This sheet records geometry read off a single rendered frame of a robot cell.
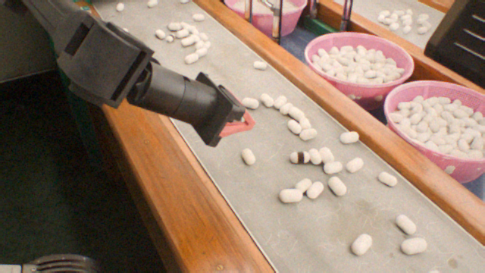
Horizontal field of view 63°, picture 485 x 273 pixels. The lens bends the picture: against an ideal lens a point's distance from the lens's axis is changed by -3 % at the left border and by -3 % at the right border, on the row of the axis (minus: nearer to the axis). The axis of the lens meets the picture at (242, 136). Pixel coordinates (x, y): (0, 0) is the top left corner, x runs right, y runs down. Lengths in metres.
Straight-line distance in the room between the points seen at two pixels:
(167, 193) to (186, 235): 0.09
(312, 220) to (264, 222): 0.08
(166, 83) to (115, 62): 0.07
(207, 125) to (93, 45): 0.18
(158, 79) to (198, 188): 0.25
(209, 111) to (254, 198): 0.21
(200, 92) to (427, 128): 0.55
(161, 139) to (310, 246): 0.34
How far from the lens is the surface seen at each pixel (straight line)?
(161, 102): 0.49
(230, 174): 0.73
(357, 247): 0.63
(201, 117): 0.53
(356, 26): 1.25
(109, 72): 0.45
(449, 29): 0.48
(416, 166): 0.77
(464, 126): 0.97
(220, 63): 1.04
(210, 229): 0.62
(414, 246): 0.65
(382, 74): 1.05
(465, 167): 0.84
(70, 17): 0.52
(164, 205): 0.66
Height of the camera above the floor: 1.26
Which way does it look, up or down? 40 degrees down
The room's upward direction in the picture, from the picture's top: straight up
